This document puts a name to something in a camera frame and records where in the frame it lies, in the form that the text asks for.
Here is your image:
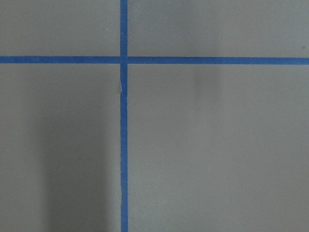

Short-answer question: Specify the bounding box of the brown paper table cover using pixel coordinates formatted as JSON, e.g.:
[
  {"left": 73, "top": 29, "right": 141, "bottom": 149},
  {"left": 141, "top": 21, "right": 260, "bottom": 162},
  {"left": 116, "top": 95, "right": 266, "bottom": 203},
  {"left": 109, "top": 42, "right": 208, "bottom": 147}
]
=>
[{"left": 0, "top": 0, "right": 309, "bottom": 232}]

